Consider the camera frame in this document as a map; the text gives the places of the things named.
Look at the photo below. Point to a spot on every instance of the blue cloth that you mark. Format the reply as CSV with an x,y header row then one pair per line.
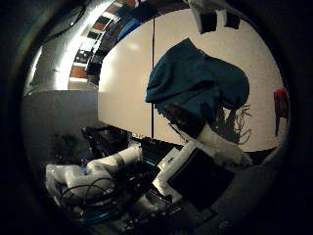
x,y
192,80

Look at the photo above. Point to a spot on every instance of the background storage shelf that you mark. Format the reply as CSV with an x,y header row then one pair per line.
x,y
94,49

